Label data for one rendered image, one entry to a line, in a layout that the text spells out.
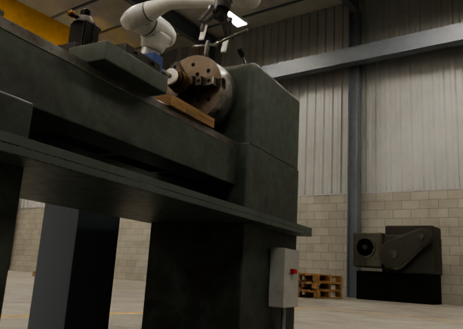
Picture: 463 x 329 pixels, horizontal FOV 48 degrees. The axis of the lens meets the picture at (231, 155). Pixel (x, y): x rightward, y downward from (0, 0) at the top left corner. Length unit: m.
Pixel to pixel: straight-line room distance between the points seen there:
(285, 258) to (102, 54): 1.29
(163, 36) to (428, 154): 10.25
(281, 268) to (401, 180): 10.31
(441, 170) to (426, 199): 0.72
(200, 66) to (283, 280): 1.01
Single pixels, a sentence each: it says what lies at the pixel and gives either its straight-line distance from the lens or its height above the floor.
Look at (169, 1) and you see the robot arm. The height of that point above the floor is 1.56.
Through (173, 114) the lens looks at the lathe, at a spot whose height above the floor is 0.85.
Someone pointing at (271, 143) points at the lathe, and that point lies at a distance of 2.45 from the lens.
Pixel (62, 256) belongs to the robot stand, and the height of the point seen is 0.34.
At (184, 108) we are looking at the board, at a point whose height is 0.88.
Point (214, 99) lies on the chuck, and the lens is 2.18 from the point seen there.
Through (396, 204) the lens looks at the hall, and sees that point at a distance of 12.47.
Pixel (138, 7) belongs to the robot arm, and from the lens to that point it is 2.69.
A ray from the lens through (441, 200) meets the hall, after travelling 12.20.
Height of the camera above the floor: 0.30
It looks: 13 degrees up
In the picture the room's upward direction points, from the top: 3 degrees clockwise
